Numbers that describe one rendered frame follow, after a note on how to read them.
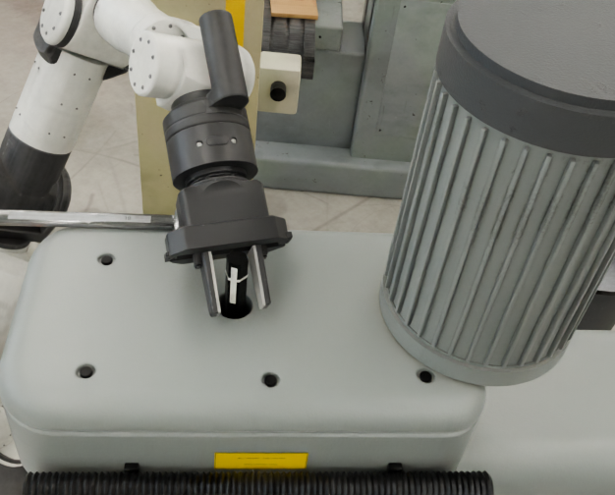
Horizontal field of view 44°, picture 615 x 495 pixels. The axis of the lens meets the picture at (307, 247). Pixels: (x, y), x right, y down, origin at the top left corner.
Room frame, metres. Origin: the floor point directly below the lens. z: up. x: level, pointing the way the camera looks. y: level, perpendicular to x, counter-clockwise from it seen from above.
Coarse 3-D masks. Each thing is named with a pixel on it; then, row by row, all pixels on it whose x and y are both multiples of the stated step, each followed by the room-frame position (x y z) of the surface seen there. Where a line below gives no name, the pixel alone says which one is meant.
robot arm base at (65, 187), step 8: (64, 168) 0.86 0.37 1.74; (64, 176) 0.84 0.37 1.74; (64, 184) 0.83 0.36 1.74; (64, 192) 0.82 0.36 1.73; (64, 200) 0.81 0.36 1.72; (56, 208) 0.80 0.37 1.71; (64, 208) 0.81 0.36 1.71; (0, 232) 0.77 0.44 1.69; (8, 232) 0.77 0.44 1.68; (16, 232) 0.78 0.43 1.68; (24, 232) 0.78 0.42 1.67; (32, 232) 0.79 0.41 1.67; (40, 232) 0.80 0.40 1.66; (48, 232) 0.80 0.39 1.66; (32, 240) 0.79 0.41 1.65; (40, 240) 0.80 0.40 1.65
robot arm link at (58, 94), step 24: (48, 0) 0.87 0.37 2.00; (72, 0) 0.84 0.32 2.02; (48, 24) 0.84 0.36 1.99; (72, 24) 0.82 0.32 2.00; (48, 48) 0.84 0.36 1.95; (48, 72) 0.84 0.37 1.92; (72, 72) 0.84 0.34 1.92; (96, 72) 0.86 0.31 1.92; (120, 72) 0.89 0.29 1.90; (24, 96) 0.84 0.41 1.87; (48, 96) 0.83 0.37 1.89; (72, 96) 0.84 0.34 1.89; (24, 120) 0.82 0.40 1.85; (48, 120) 0.82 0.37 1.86; (72, 120) 0.83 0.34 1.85; (48, 144) 0.81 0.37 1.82; (72, 144) 0.84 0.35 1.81
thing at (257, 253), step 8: (256, 248) 0.53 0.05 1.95; (264, 248) 0.54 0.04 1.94; (248, 256) 0.55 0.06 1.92; (256, 256) 0.53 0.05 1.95; (264, 256) 0.53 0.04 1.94; (256, 264) 0.52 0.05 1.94; (256, 272) 0.51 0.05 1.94; (264, 272) 0.52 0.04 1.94; (256, 280) 0.51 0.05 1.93; (264, 280) 0.51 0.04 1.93; (256, 288) 0.51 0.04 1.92; (264, 288) 0.50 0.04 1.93; (256, 296) 0.51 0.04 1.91; (264, 296) 0.50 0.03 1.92; (264, 304) 0.49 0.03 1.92
